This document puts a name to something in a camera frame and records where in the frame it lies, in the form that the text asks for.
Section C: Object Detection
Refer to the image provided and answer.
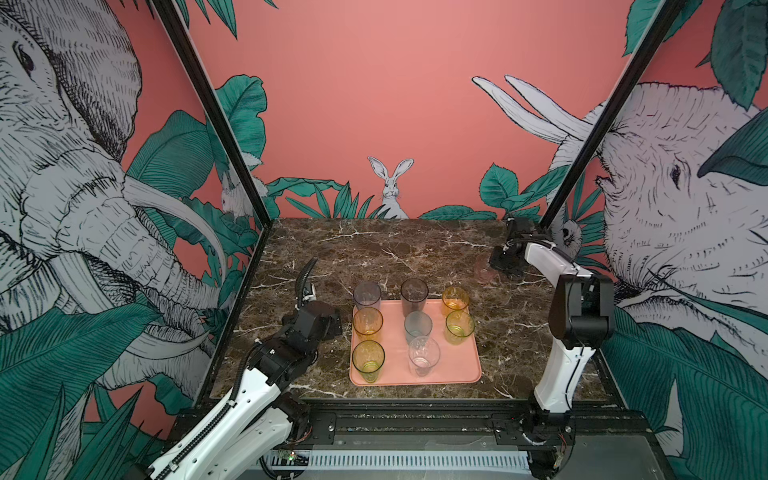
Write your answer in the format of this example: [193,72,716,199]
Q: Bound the black corner post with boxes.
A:
[152,0,272,230]
[538,0,686,230]

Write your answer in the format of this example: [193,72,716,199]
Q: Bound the dark smoky glass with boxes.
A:
[400,278,429,317]

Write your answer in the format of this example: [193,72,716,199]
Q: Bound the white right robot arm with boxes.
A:
[489,216,615,446]

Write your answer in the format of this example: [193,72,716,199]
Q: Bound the black front rail base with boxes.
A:
[236,399,674,479]

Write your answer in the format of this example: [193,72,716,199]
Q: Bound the black right corner post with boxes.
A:
[538,0,686,230]

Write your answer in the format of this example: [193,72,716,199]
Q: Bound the frosted teal glass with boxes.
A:
[404,311,433,343]

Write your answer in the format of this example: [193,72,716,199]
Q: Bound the white perforated strip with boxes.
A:
[263,449,532,474]

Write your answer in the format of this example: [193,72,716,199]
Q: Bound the short yellow glass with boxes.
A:
[442,286,470,316]

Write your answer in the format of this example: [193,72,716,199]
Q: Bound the tall yellow glass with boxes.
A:
[352,307,384,341]

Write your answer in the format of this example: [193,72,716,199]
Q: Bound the clear colourless glass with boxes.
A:
[408,336,441,377]

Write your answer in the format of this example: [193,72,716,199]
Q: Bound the black left corner post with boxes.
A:
[152,0,272,230]

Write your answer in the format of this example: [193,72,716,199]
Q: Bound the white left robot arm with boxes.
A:
[123,258,341,479]

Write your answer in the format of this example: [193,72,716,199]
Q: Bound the pink tray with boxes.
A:
[349,299,482,387]

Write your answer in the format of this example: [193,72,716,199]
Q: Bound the clear blue tall glass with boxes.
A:
[353,281,382,310]

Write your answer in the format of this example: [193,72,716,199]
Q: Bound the green glass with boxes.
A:
[352,340,386,383]
[444,310,476,345]

